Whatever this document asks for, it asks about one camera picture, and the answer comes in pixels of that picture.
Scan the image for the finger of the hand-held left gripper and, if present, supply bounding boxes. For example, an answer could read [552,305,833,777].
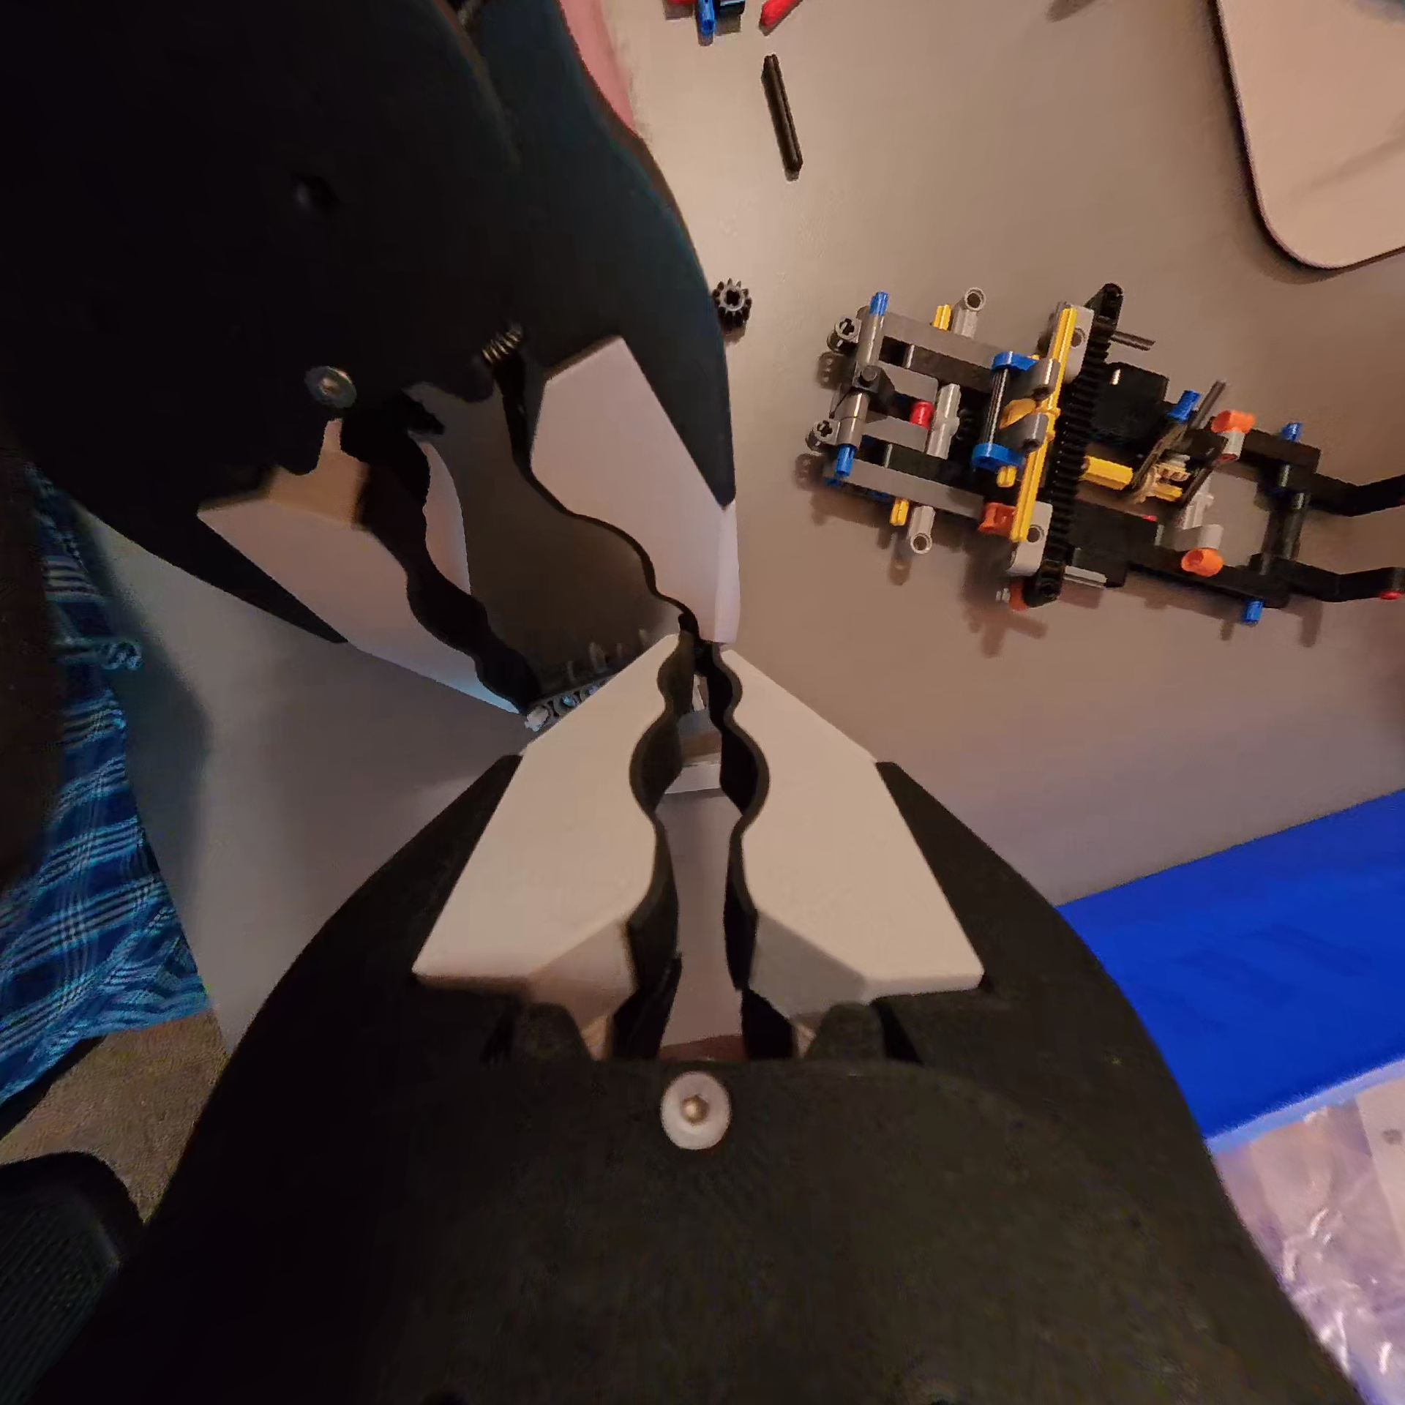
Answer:
[196,407,555,712]
[408,332,741,697]

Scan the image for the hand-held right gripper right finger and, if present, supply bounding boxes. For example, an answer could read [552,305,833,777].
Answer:
[701,642,987,1061]

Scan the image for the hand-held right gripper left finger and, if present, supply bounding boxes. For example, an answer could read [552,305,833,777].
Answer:
[412,637,693,1061]

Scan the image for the grey lego crankshaft assembly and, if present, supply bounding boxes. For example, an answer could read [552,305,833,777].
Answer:
[524,630,661,732]

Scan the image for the black lego axle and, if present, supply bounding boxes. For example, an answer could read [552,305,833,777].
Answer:
[761,51,806,177]

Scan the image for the lego car chassis assembly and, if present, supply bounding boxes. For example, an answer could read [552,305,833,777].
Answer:
[806,280,1405,628]

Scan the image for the pile of loose lego pieces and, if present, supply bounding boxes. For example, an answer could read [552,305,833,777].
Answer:
[661,0,808,43]

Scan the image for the person's left hand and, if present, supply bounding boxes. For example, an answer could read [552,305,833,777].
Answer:
[562,0,651,140]

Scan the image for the blue plastic bin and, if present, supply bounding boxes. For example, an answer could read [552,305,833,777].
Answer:
[1052,787,1405,1148]

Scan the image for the blue plaid shirt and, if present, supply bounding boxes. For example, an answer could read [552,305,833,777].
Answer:
[0,461,212,1107]

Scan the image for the clear plastic bags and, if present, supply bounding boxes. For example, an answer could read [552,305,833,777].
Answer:
[1206,1097,1405,1405]

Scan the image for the beige lamp base board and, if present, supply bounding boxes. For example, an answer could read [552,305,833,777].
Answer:
[1211,0,1405,270]

